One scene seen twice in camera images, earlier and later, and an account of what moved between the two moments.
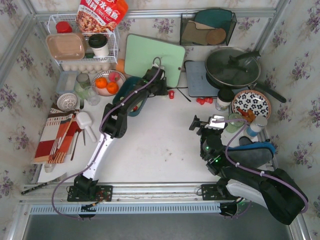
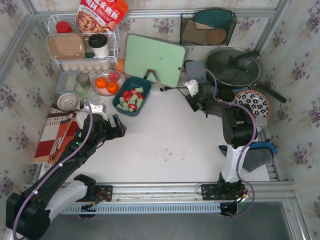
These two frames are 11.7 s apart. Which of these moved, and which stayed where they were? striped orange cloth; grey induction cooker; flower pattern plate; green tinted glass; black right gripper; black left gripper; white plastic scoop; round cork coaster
Moved: black left gripper; black right gripper
Stayed: grey induction cooker; green tinted glass; striped orange cloth; white plastic scoop; round cork coaster; flower pattern plate
